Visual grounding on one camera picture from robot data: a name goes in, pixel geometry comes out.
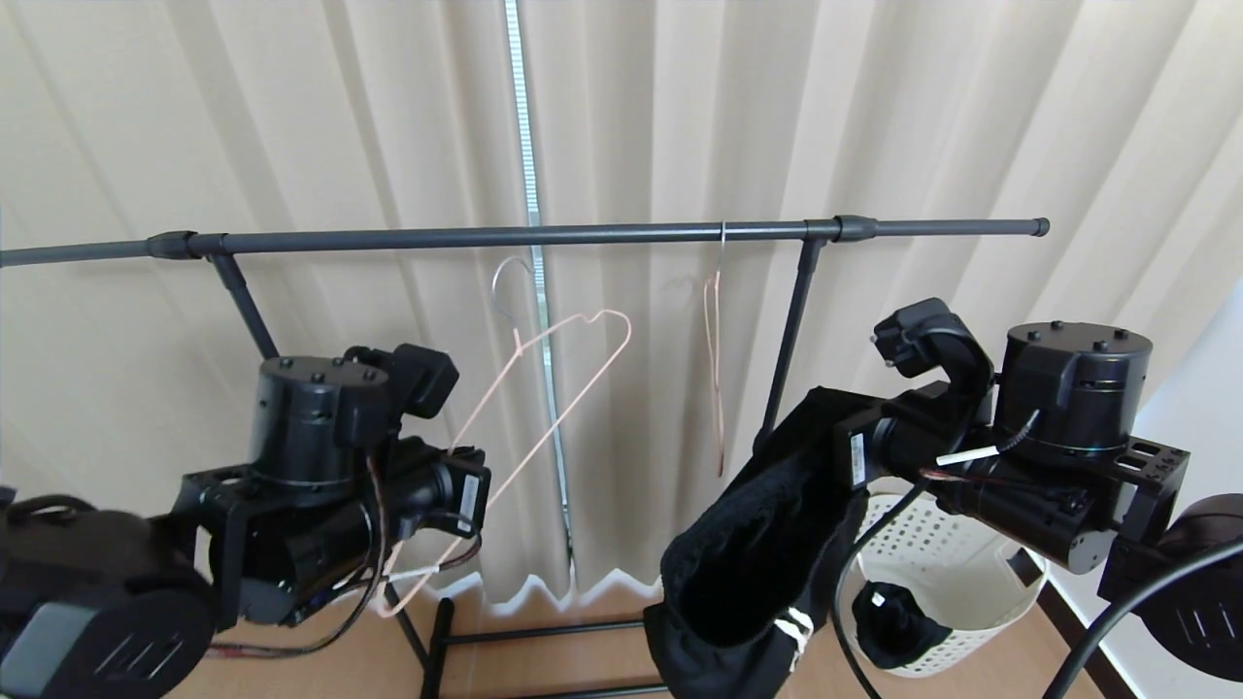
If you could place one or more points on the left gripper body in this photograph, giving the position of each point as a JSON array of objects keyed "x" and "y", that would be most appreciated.
[{"x": 437, "y": 485}]

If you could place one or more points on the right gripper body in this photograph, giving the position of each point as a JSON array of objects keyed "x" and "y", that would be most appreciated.
[{"x": 903, "y": 442}]

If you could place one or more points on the black shorts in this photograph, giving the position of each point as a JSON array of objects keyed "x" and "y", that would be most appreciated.
[{"x": 748, "y": 563}]

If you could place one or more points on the pink clothes hanger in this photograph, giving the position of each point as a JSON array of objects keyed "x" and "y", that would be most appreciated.
[
  {"x": 720, "y": 447},
  {"x": 494, "y": 291}
]

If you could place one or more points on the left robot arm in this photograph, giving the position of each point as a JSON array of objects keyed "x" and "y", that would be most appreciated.
[{"x": 311, "y": 417}]

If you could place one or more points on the white laundry basket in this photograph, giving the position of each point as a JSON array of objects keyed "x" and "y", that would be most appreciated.
[{"x": 961, "y": 582}]

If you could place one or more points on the black clothes rack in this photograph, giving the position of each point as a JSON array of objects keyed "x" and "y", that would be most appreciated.
[{"x": 486, "y": 236}]

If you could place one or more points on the black garment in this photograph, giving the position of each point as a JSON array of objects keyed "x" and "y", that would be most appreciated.
[{"x": 898, "y": 626}]

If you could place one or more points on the beige curtain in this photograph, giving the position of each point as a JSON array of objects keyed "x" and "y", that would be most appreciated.
[{"x": 291, "y": 116}]

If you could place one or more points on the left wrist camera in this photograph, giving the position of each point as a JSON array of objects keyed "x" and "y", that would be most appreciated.
[{"x": 422, "y": 379}]

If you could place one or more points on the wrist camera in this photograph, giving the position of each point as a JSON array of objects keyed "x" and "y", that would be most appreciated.
[
  {"x": 927, "y": 335},
  {"x": 422, "y": 379}
]

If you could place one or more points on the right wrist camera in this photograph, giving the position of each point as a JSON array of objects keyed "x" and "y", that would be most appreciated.
[{"x": 927, "y": 335}]

